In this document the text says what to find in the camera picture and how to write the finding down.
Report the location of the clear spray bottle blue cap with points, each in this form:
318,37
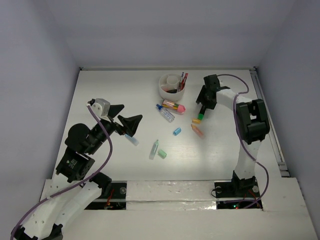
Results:
165,113

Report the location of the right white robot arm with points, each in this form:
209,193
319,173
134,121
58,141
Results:
251,126

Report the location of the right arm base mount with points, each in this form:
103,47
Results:
227,198

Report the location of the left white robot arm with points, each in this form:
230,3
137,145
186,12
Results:
78,179

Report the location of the pink capped pencil tube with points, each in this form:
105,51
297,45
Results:
179,108

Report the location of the green black highlighter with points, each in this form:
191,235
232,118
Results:
200,116

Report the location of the dark red pen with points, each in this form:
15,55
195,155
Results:
183,82

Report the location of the blue pastel highlighter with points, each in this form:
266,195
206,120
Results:
133,140

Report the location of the orange pastel highlighter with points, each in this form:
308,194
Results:
197,131

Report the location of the white round desk organizer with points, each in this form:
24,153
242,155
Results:
168,82

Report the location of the green pastel highlighter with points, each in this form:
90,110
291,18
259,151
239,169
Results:
154,150

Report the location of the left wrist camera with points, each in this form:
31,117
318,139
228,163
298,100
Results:
100,107

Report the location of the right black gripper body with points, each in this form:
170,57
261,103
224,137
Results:
203,98

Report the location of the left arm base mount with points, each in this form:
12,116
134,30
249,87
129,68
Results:
115,200

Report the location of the dark blue pen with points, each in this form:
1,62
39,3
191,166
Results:
180,82

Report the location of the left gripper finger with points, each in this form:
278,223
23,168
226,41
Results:
129,125
114,110

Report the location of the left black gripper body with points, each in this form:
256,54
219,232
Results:
116,124

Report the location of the orange marker cap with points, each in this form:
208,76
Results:
196,121

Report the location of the blue marker cap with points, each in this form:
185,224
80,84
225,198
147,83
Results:
177,131

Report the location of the pink black highlighter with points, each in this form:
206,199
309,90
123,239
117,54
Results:
173,91

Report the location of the green marker cap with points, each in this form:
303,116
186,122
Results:
162,154

